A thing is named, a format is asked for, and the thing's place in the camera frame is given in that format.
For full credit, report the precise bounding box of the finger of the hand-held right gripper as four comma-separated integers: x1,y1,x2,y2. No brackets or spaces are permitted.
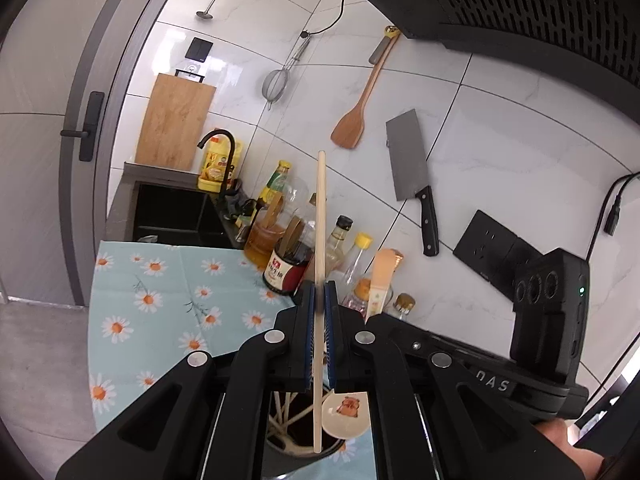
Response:
369,313,482,372

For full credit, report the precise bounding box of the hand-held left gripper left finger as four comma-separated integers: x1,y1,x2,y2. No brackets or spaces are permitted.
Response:
55,280,317,480

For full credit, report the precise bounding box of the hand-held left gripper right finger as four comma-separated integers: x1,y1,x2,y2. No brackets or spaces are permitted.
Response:
322,280,586,480

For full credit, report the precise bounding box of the cream spoon peach handle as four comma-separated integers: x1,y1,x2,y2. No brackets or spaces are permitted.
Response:
320,249,405,441

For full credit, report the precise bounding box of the bunch of wooden chopsticks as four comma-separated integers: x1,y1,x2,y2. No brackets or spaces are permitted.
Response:
267,392,316,453

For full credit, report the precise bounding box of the light bamboo chopstick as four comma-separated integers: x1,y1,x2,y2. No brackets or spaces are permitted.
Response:
311,150,328,453

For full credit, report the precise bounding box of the black cylindrical utensil holder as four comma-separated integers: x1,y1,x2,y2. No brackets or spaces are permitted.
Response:
261,391,373,480

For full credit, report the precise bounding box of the person's right hand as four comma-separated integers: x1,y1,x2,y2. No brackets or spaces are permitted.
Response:
534,419,606,480

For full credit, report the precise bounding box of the green label gold cap bottle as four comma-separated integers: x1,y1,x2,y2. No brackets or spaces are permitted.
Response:
387,292,417,322

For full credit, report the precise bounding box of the soy sauce bottle red label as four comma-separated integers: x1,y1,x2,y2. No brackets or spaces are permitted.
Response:
262,215,316,295

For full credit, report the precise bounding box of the reddish bottle orange cap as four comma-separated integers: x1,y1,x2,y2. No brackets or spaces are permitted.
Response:
342,280,396,318

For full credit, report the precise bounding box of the clear bottle yellow cap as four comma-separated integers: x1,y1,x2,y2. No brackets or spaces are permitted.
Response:
340,232,375,301

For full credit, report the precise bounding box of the clear bottle black cap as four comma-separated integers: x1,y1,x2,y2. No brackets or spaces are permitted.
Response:
325,215,354,281

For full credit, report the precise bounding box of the green label yellow cap bottle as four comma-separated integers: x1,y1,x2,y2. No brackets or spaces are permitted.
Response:
256,160,293,206

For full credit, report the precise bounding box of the daisy print tablecloth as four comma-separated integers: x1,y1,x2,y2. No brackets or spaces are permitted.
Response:
86,240,378,480

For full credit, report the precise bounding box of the black kitchen sink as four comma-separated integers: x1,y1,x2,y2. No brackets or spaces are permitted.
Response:
122,162,246,250

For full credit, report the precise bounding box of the black kitchen faucet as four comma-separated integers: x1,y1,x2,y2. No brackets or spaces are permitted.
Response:
196,130,238,203

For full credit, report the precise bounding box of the yellow oil jug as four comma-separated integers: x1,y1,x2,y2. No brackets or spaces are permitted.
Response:
197,137,244,192

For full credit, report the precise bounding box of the wooden spatula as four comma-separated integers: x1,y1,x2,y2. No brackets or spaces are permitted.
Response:
330,35,401,150

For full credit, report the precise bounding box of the hanging metal strainer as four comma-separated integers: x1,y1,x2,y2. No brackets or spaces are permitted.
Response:
261,32,311,111

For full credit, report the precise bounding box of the wooden cutting board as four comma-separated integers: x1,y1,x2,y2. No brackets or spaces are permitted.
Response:
135,69,217,172

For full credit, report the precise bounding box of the yellow grey peeler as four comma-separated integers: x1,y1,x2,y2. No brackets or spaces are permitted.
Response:
369,25,402,66

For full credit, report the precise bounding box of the grey door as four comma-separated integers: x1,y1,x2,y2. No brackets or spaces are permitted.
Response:
0,0,151,311

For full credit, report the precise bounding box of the black range hood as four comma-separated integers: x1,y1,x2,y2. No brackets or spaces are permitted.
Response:
320,0,640,126

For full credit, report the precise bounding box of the golden oil bottle tan handle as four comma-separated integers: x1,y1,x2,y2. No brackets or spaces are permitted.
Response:
243,177,308,271

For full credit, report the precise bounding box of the black wall socket panel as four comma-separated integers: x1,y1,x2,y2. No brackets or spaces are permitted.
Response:
452,210,546,293

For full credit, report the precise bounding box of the black power cable with plug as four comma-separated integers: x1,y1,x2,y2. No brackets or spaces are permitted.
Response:
585,172,640,261

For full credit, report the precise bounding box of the cleaver with black handle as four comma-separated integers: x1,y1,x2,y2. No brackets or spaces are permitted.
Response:
385,108,440,257

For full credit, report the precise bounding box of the black wall switch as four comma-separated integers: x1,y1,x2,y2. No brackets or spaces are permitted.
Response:
185,37,213,63

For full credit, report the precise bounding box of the black door handle lock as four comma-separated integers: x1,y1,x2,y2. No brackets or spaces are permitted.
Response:
60,91,106,162

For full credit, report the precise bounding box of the thin black wall cable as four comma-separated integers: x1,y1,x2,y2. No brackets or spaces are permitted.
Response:
300,0,351,38

